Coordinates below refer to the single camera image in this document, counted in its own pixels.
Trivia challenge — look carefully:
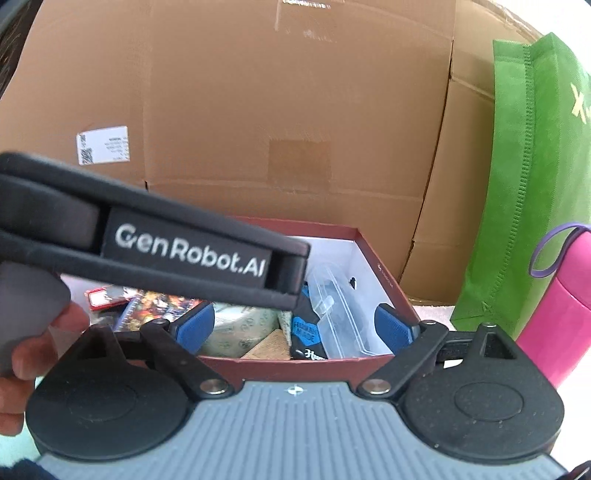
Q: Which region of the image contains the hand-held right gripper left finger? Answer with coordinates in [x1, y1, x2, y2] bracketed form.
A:
[69, 302, 234, 398]

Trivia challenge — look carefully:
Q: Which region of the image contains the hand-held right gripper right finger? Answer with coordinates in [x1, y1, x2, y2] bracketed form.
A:
[358, 302, 525, 398]

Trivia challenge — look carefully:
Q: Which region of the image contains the dark red storage box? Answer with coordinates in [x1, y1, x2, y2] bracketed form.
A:
[60, 215, 423, 393]

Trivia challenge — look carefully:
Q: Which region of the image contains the person's left hand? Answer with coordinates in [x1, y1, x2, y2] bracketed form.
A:
[0, 302, 92, 439]

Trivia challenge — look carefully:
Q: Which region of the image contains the green patterned paper package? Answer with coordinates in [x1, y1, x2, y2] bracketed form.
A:
[198, 302, 282, 358]

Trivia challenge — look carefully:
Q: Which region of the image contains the colourful printed card pack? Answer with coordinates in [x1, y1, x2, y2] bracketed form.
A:
[111, 288, 206, 333]

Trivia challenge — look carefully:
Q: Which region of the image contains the clear plastic case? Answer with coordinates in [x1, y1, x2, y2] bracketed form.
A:
[305, 263, 393, 358]

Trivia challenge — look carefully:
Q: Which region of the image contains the brown cork block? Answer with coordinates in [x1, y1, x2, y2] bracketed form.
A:
[240, 328, 291, 361]

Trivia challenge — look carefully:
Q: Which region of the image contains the black packet with blue label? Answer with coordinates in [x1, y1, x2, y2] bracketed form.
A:
[288, 291, 328, 361]

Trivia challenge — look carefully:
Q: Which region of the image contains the red and white card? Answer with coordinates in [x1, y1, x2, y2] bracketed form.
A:
[84, 286, 127, 312]

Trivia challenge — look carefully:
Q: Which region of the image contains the white shipping label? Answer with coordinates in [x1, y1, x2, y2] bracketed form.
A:
[75, 131, 133, 166]

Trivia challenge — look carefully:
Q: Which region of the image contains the large brown cardboard box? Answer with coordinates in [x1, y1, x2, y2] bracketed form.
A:
[0, 0, 546, 305]

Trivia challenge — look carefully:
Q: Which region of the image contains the green fabric tote bag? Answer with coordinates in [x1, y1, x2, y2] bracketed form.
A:
[450, 32, 591, 340]

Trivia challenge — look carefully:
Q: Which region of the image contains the pink bottle with purple strap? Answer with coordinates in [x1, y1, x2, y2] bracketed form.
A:
[515, 222, 591, 391]

